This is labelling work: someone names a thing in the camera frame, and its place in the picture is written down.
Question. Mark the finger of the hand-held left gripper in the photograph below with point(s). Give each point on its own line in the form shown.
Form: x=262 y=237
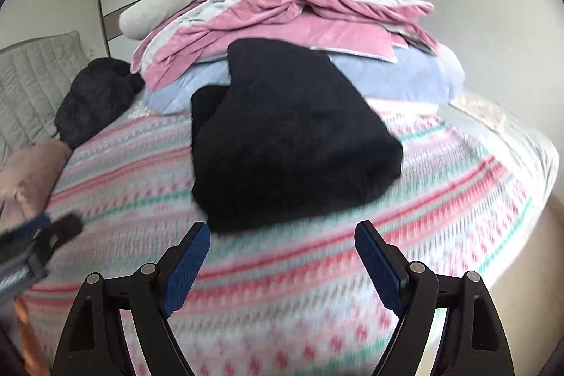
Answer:
x=64 y=228

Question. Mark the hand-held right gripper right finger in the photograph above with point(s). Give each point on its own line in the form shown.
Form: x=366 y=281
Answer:
x=379 y=266

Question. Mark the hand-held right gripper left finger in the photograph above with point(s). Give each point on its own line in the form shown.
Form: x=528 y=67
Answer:
x=187 y=266

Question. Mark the black sweater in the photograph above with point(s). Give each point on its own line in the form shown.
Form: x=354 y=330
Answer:
x=286 y=138

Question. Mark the person's left forearm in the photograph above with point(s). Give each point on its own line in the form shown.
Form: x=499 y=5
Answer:
x=28 y=332

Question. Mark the dusty pink pillow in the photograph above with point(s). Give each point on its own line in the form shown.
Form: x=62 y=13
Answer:
x=31 y=177

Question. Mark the patterned pink striped blanket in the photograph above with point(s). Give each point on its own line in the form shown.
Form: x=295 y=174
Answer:
x=286 y=270

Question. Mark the dark fuzzy garment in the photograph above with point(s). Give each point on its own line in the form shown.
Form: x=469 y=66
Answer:
x=97 y=98

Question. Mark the grey quilted headboard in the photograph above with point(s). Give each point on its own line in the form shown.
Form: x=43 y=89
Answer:
x=31 y=81

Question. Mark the white bedsheet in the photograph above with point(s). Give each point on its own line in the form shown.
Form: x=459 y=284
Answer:
x=528 y=147

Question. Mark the light blue quilt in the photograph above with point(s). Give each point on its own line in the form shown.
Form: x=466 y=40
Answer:
x=418 y=76

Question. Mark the pink quilt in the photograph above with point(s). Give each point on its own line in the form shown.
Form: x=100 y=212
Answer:
x=308 y=28

